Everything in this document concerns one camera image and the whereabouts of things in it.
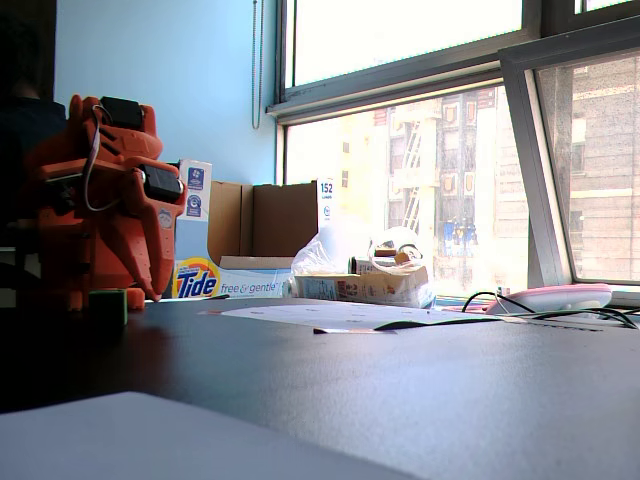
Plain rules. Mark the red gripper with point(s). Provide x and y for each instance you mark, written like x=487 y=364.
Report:
x=150 y=217

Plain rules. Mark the green cube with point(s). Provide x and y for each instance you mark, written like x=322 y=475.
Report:
x=107 y=306

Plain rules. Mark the red robot arm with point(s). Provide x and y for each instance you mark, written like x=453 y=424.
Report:
x=125 y=140

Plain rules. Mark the numbered grid paper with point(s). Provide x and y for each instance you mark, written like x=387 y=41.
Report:
x=340 y=316

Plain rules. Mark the Tide detergent cardboard box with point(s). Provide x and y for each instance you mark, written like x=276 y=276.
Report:
x=240 y=280

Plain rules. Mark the clear plastic bag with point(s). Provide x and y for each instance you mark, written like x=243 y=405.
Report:
x=330 y=245

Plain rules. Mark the printed food carton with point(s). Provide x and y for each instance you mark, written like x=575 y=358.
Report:
x=360 y=289

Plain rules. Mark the pink pencil case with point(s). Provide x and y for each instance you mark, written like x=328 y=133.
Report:
x=550 y=296

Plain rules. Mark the red wrist camera mount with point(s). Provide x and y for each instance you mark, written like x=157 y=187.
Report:
x=62 y=187

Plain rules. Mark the grey window screen frame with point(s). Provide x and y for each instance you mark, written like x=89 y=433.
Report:
x=535 y=165

